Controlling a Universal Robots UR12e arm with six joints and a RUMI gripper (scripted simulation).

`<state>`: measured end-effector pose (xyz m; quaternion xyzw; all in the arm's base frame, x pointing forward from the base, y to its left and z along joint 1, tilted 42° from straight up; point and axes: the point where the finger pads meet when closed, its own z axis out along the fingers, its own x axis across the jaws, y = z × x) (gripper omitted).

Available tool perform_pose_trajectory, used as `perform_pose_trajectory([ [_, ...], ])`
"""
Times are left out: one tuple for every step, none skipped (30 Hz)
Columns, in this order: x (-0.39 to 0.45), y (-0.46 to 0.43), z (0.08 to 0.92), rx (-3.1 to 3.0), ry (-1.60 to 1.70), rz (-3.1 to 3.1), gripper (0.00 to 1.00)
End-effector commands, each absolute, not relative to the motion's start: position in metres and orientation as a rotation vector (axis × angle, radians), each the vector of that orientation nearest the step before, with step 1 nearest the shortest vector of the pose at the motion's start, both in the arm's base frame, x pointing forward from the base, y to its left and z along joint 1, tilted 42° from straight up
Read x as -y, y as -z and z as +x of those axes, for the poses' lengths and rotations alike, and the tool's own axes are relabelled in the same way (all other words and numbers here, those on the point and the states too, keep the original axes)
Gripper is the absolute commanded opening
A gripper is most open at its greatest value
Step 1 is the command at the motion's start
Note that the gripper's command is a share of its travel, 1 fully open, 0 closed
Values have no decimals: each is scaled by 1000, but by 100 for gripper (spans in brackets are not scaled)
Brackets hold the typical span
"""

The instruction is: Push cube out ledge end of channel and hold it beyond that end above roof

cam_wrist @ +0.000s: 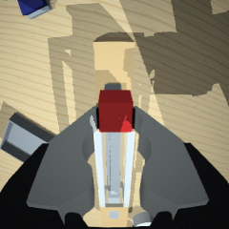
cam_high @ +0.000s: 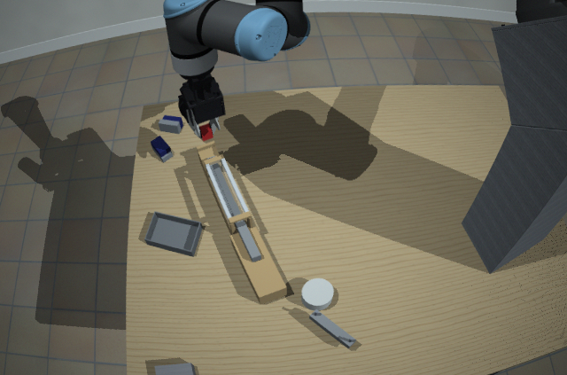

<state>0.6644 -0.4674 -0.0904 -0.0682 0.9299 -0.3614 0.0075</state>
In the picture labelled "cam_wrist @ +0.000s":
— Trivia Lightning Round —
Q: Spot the clear glass channel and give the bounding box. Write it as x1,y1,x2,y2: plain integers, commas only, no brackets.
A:
94,132,135,207

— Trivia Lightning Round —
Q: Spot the red cube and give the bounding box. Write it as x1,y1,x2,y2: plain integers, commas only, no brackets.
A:
98,90,134,133

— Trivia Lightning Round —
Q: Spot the grey square stick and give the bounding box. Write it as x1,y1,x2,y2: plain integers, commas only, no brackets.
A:
104,84,121,90
109,211,119,219

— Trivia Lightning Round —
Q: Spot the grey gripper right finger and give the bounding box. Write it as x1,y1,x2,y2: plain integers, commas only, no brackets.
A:
132,106,229,229

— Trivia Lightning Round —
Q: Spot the grey rectangular tray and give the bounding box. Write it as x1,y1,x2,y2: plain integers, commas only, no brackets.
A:
0,113,54,163

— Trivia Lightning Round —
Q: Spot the grey cylinder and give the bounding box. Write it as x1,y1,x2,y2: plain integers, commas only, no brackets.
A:
133,212,151,227

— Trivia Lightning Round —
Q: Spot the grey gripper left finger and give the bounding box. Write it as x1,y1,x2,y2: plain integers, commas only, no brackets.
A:
0,106,99,229

